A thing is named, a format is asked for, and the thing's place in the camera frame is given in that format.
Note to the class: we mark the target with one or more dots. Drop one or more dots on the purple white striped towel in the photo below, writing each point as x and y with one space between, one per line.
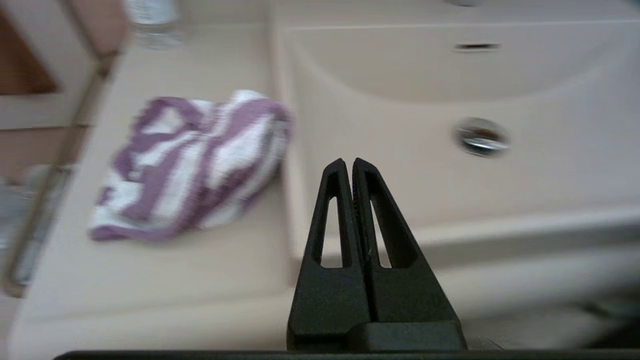
200 165

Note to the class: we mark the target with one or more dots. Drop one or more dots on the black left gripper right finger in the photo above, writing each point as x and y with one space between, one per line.
407 300

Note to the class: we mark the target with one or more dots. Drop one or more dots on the chrome sink drain stopper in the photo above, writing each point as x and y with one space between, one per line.
481 137

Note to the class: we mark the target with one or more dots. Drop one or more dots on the clear plastic water bottle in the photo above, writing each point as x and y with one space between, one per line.
155 22

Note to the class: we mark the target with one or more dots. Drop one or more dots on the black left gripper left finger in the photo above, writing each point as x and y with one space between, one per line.
327 300

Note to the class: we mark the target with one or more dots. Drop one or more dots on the beige sink basin countertop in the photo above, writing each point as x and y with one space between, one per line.
450 200

